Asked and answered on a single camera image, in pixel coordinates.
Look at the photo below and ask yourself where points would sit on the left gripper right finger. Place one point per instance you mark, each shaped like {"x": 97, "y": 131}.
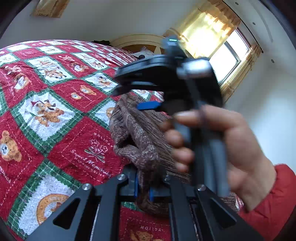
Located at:
{"x": 196, "y": 213}

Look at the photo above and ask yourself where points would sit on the right hand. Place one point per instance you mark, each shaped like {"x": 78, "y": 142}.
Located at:
{"x": 250, "y": 174}

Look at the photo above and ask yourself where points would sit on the cream arched wooden headboard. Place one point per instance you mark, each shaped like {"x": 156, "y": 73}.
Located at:
{"x": 135, "y": 42}

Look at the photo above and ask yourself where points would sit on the brown knitted sweater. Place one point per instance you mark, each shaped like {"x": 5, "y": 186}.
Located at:
{"x": 137, "y": 137}

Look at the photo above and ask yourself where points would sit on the yellow curtain right of headboard window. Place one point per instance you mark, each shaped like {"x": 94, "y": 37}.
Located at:
{"x": 240, "y": 72}

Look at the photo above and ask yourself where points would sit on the grey white patterned pillow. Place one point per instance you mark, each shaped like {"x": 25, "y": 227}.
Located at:
{"x": 143, "y": 53}

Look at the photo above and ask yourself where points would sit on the headboard window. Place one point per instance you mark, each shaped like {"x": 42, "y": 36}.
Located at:
{"x": 227, "y": 58}

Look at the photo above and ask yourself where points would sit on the red checkered bear bedspread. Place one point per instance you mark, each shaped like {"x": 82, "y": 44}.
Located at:
{"x": 56, "y": 104}

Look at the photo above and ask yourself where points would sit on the black item beside bed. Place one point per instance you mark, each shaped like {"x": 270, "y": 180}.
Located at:
{"x": 104, "y": 42}

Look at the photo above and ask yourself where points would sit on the red jacket sleeve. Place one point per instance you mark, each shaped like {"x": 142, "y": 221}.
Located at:
{"x": 274, "y": 217}

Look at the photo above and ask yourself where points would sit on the yellow curtain left of headboard window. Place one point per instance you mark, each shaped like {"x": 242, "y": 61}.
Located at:
{"x": 206, "y": 28}

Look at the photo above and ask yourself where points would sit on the yellow curtain of headboard window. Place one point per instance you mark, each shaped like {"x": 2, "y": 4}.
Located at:
{"x": 240, "y": 72}
{"x": 206, "y": 28}

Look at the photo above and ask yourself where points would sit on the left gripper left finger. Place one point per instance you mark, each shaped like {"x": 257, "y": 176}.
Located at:
{"x": 92, "y": 212}

